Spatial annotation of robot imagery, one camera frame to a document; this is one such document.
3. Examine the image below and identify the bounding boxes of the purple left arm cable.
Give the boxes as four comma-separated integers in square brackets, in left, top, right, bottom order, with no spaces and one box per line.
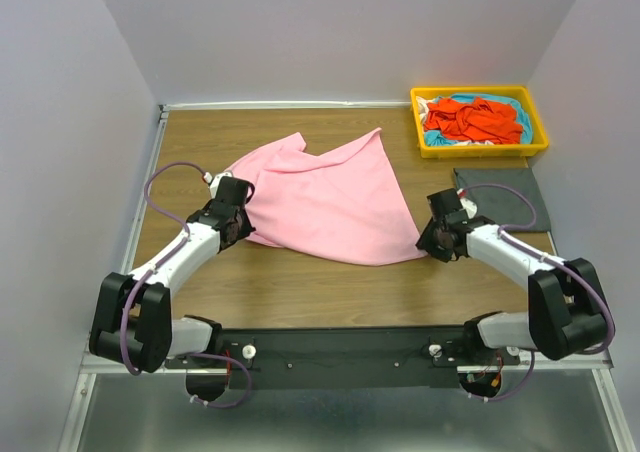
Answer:
[120,161,252,410]

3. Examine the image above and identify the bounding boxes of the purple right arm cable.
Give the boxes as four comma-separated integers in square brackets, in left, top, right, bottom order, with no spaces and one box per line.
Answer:
[455,182,616,403]

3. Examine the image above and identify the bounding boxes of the pink t-shirt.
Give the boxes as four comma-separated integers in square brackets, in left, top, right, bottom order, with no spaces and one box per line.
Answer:
[229,129,425,266]

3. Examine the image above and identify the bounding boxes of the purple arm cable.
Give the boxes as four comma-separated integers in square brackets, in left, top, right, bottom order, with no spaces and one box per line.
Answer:
[120,161,252,410]
[455,182,616,403]

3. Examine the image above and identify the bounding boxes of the orange t-shirt in bin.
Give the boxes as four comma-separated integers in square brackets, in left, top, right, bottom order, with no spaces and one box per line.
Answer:
[425,96,525,145]

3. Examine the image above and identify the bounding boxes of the folded dark grey t-shirt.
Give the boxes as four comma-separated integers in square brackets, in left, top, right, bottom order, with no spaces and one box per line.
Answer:
[453,168,551,232]

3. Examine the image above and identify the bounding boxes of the yellow plastic bin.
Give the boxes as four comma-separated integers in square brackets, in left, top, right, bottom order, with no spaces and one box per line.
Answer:
[410,85,549,159]

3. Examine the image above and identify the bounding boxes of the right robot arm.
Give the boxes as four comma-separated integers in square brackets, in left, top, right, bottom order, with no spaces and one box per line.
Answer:
[416,188,616,364]

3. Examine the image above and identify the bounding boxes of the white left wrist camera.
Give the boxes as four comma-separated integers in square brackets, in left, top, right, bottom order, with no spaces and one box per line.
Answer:
[202,171,233,198]

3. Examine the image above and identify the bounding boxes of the white cloth in bin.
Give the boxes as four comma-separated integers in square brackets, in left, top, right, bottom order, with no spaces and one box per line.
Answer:
[416,96,433,128]

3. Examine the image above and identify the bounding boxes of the blue t-shirt in bin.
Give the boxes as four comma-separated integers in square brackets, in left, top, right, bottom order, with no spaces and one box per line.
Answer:
[422,92,537,148]

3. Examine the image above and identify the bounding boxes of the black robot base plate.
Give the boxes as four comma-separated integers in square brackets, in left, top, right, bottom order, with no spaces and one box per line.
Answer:
[165,325,520,397]

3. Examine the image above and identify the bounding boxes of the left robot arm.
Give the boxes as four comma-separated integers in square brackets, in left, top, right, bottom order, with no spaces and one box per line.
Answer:
[89,172,255,375]

